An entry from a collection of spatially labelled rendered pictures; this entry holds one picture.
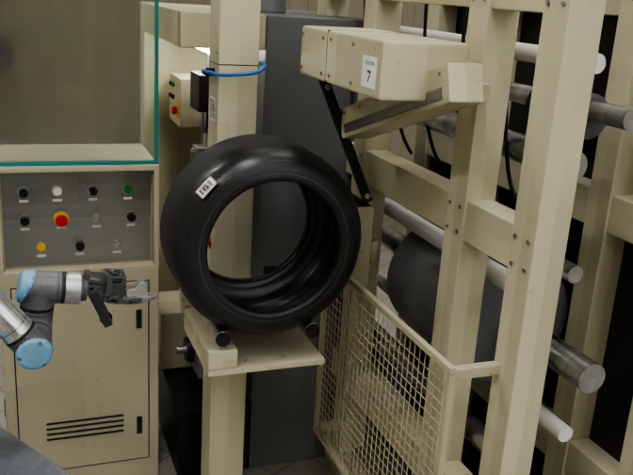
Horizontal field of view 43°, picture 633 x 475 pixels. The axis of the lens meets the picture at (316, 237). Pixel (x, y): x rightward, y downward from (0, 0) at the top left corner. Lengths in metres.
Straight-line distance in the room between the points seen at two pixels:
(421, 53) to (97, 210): 1.38
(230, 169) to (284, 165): 0.15
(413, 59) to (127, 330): 1.55
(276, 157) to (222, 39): 0.48
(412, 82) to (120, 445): 1.89
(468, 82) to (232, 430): 1.56
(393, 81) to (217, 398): 1.36
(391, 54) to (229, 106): 0.70
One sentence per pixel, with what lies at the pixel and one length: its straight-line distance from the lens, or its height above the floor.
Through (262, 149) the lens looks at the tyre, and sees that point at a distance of 2.24.
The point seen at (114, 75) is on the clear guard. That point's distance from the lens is 2.83.
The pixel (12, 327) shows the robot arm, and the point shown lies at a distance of 2.18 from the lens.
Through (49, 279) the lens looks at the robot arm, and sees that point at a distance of 2.29.
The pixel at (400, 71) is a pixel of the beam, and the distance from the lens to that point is 2.05.
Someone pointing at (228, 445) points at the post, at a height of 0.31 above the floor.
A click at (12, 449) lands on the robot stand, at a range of 2.49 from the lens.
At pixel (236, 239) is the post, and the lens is 2.66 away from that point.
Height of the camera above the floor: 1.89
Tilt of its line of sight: 17 degrees down
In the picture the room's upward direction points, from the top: 4 degrees clockwise
